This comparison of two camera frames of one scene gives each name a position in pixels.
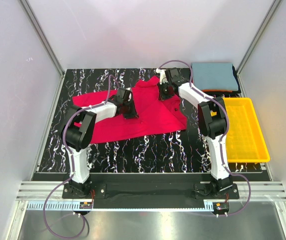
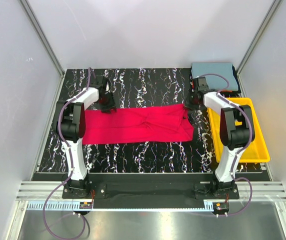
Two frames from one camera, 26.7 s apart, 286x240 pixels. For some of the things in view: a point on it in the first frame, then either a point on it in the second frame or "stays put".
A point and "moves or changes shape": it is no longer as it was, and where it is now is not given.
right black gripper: (163, 92) -> (189, 104)
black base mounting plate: (146, 187) stays put
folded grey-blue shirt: (215, 76) stays put
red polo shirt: (154, 114) moves or changes shape
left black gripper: (130, 113) -> (108, 107)
